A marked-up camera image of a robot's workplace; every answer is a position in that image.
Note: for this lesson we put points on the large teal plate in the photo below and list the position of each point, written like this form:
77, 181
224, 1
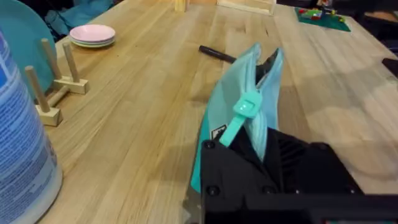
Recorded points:
21, 34

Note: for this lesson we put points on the blue and white printed canister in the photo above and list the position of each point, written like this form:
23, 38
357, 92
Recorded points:
21, 149

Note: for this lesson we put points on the green board with toy blocks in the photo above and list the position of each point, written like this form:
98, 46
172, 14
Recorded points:
323, 19

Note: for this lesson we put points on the black pen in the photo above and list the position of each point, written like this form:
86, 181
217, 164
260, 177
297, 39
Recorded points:
216, 54

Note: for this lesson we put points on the pale wooden box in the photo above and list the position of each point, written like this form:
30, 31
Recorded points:
248, 6

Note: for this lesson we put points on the small wooden block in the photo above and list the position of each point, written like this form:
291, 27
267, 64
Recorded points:
181, 5

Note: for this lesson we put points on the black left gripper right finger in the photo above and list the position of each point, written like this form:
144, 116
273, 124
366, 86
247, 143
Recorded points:
311, 168

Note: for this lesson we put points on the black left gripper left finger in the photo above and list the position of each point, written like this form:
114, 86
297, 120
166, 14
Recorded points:
224, 168

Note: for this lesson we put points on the teal soft zip bag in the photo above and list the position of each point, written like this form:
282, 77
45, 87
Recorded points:
230, 93

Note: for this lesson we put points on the teal cloth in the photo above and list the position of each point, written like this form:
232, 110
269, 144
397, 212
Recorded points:
81, 12

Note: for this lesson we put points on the pale green plate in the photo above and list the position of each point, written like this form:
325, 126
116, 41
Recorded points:
93, 44

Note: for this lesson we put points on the wooden peg rack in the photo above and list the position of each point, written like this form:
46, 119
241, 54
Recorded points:
70, 84

